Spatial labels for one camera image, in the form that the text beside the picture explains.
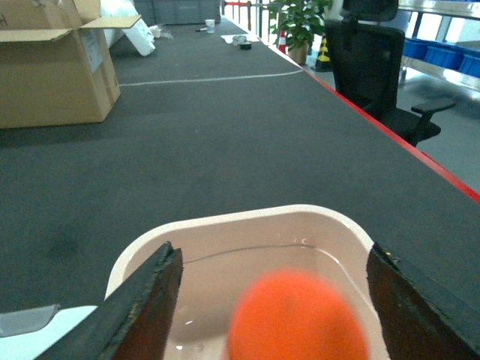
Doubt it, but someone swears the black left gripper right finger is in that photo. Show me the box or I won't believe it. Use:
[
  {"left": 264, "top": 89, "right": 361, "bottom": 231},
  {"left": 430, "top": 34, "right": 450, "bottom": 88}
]
[{"left": 367, "top": 244, "right": 479, "bottom": 359}]

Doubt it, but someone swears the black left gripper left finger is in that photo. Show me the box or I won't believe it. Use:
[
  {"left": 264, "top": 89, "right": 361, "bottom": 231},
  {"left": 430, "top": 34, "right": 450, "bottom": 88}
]
[{"left": 38, "top": 241, "right": 183, "bottom": 359}]

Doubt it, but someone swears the white box lid grey latch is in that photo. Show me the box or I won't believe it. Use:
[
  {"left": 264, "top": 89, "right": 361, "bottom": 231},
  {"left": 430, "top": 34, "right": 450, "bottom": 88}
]
[{"left": 1, "top": 304, "right": 97, "bottom": 359}]

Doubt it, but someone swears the pink plastic storage box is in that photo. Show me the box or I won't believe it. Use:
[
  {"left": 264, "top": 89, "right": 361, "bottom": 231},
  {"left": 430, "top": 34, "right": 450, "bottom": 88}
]
[{"left": 106, "top": 205, "right": 389, "bottom": 359}]

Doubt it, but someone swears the orange cylindrical capacitor 4680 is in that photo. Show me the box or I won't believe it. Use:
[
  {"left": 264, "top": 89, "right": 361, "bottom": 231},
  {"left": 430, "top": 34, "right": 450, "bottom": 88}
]
[{"left": 226, "top": 270, "right": 369, "bottom": 359}]

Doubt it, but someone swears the brown cardboard box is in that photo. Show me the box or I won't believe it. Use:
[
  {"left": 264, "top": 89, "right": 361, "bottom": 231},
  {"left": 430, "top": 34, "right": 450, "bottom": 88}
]
[{"left": 1, "top": 1, "right": 141, "bottom": 129}]

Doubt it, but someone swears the black table mat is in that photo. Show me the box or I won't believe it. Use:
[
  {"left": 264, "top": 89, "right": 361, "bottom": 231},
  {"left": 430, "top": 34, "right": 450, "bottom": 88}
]
[{"left": 1, "top": 22, "right": 479, "bottom": 312}]

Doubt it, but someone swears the small blue bin right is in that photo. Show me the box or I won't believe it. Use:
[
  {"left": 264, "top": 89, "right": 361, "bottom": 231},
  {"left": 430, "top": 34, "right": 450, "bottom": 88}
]
[{"left": 403, "top": 38, "right": 479, "bottom": 78}]

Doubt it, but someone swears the yellow black cone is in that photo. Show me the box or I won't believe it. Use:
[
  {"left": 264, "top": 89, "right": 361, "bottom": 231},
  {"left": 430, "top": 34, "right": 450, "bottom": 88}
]
[{"left": 310, "top": 34, "right": 332, "bottom": 73}]

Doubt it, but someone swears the black office chair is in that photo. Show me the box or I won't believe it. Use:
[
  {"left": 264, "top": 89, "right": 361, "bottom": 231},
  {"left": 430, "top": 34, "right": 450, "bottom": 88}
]
[{"left": 325, "top": 1, "right": 455, "bottom": 146}]

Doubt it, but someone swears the white foam sheet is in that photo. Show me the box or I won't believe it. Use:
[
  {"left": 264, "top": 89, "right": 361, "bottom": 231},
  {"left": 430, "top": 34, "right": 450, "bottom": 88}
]
[{"left": 100, "top": 0, "right": 155, "bottom": 57}]

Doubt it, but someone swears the black tape roll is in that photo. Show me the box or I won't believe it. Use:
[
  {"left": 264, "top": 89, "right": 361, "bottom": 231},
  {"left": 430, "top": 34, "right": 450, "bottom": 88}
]
[{"left": 239, "top": 42, "right": 252, "bottom": 50}]

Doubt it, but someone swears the white paper cup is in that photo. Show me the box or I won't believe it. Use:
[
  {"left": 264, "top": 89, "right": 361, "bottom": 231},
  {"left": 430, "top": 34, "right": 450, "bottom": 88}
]
[{"left": 205, "top": 19, "right": 215, "bottom": 34}]

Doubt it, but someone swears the potted green plant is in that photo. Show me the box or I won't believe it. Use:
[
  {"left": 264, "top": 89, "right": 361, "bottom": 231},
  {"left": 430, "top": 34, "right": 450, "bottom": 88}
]
[{"left": 268, "top": 0, "right": 334, "bottom": 65}]

